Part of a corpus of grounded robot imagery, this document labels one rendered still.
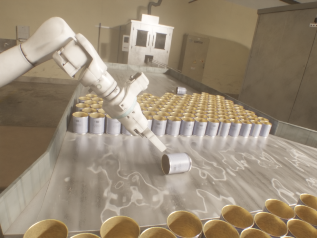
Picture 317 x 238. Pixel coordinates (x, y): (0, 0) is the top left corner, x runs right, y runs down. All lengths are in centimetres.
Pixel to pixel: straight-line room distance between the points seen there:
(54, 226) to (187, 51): 670
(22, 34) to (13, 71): 645
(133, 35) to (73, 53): 491
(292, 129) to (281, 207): 85
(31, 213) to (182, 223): 35
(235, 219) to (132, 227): 24
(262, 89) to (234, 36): 465
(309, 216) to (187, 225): 31
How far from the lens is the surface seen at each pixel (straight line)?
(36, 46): 54
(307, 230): 57
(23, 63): 56
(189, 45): 695
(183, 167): 70
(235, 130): 115
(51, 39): 51
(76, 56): 49
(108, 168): 71
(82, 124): 92
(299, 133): 140
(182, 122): 101
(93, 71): 49
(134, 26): 539
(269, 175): 91
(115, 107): 52
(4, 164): 263
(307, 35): 339
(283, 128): 139
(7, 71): 58
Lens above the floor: 148
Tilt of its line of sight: 19 degrees down
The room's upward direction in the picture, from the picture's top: 9 degrees clockwise
